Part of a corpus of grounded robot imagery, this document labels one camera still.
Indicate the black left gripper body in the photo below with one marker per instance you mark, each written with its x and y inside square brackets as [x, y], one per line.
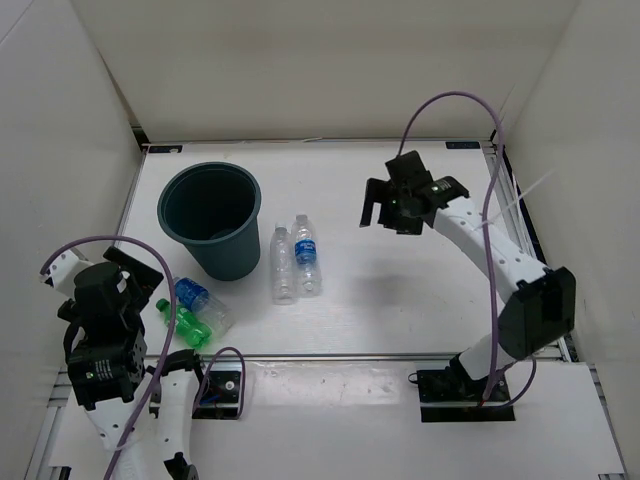
[70, 310]

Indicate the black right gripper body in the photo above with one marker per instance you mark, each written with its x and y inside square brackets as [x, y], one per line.
[395, 215]

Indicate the green plastic soda bottle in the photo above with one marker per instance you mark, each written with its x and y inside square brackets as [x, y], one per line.
[195, 333]

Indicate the clear unlabelled plastic bottle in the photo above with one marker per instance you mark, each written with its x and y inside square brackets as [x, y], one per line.
[281, 266]

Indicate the clear bottle with blue label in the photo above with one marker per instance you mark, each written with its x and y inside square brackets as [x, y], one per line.
[308, 274]

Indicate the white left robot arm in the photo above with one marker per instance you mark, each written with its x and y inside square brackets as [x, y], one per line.
[141, 413]

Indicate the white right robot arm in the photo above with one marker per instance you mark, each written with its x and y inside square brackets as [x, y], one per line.
[531, 304]

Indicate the dark teal plastic bin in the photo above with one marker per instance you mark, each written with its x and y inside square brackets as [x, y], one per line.
[212, 210]

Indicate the clear bottle blue Pocari label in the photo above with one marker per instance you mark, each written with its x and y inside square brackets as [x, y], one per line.
[204, 305]

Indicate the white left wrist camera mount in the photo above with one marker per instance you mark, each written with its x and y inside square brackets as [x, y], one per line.
[62, 271]

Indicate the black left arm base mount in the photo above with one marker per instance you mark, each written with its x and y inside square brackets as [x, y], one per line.
[223, 396]

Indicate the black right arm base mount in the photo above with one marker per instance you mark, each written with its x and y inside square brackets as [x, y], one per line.
[443, 401]

